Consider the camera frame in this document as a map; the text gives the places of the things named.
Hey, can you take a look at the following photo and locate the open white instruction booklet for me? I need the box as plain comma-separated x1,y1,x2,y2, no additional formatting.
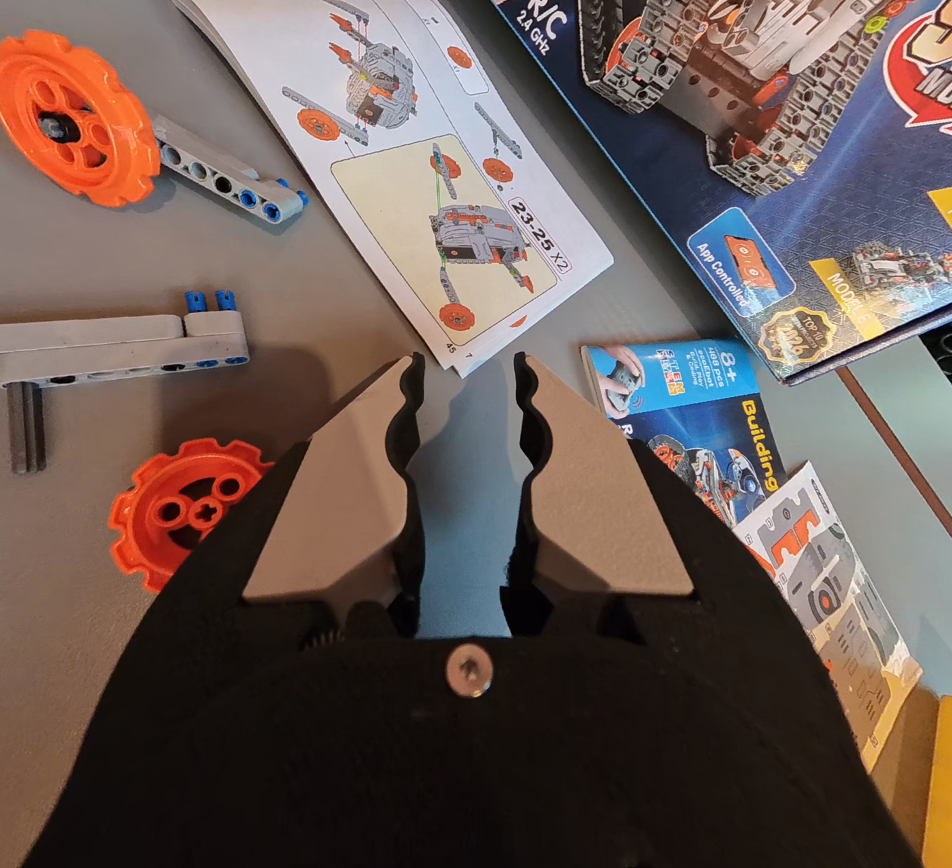
122,0,614,380

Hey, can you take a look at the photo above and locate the yellow plastic bin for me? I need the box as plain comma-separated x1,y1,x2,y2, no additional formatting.
922,697,952,868

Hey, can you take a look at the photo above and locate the grey beam assembly with axle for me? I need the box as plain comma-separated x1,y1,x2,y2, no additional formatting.
0,289,250,475

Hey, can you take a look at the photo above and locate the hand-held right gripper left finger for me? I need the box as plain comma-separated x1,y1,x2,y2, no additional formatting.
241,352,426,637

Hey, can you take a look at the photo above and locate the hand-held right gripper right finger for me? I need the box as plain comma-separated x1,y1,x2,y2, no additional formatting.
504,351,696,637

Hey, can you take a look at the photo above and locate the orange gear on grey beam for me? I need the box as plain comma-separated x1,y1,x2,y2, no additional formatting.
0,29,309,224

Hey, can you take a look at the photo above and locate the blue robot kit box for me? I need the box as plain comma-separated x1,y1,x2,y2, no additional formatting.
430,0,952,387

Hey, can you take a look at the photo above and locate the blue closed instruction booklet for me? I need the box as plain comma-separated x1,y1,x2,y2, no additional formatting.
580,339,785,530

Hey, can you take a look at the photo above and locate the orange gear wheel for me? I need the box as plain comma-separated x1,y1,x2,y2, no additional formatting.
108,438,275,592

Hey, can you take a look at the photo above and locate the robot sticker sheet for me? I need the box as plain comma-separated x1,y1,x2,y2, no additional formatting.
732,461,923,772

